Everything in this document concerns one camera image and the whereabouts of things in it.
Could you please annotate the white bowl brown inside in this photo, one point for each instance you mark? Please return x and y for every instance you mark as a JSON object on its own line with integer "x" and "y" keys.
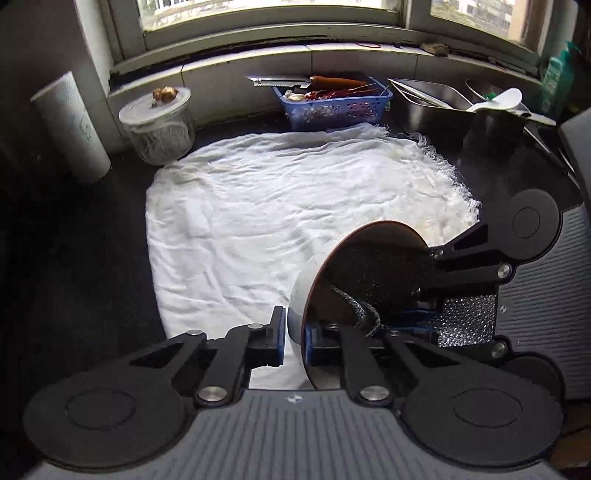
{"x": 300, "y": 300}

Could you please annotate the paper towel roll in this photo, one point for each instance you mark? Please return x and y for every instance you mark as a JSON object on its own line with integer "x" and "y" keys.
{"x": 76, "y": 124}

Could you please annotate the blue plastic basket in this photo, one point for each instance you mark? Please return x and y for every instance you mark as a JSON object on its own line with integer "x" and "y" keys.
{"x": 332, "y": 113}

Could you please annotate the green bottle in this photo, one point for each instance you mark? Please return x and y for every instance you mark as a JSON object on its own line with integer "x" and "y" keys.
{"x": 556, "y": 74}

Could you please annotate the silver mesh scrubbing cloth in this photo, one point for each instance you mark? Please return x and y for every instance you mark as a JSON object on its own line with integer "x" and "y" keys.
{"x": 383, "y": 272}

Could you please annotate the white ladle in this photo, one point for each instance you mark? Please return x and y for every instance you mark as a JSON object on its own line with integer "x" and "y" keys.
{"x": 501, "y": 99}

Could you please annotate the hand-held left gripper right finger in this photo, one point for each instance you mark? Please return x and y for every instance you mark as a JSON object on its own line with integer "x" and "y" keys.
{"x": 310, "y": 344}

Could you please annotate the dried red chillies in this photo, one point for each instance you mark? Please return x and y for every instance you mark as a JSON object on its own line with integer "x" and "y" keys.
{"x": 332, "y": 94}

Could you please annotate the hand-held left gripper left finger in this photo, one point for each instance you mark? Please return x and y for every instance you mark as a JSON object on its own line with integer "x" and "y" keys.
{"x": 277, "y": 339}

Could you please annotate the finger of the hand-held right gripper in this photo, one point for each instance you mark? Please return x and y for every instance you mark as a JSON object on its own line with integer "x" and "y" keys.
{"x": 466, "y": 272}
{"x": 418, "y": 321}

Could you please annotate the steel tray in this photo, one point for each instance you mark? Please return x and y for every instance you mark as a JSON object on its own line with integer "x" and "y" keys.
{"x": 429, "y": 106}

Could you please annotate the glass jar with lid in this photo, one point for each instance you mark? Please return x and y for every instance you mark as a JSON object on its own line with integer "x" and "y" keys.
{"x": 157, "y": 129}

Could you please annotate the white cloth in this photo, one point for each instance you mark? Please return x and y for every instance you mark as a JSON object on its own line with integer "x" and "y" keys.
{"x": 277, "y": 207}

